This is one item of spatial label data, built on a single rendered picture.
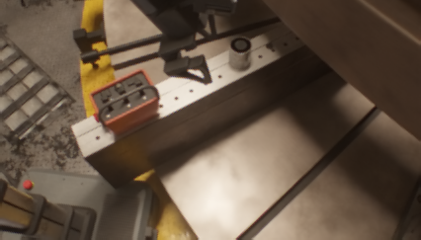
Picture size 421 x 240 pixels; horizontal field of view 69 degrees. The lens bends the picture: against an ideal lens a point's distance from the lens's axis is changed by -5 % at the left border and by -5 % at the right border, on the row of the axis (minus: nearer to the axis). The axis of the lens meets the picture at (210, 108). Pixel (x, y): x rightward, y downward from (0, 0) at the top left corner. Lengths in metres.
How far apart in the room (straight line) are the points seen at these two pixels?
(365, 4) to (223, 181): 0.90
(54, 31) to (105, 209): 1.48
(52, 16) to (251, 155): 1.85
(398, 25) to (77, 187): 1.37
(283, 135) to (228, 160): 0.28
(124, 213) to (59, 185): 0.34
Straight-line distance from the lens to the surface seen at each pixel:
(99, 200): 1.52
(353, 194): 1.50
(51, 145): 2.03
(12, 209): 1.07
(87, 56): 1.81
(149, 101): 1.01
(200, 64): 0.47
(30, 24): 2.72
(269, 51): 1.27
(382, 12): 0.86
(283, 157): 1.47
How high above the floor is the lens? 1.66
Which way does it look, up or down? 61 degrees down
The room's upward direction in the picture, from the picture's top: 2 degrees counter-clockwise
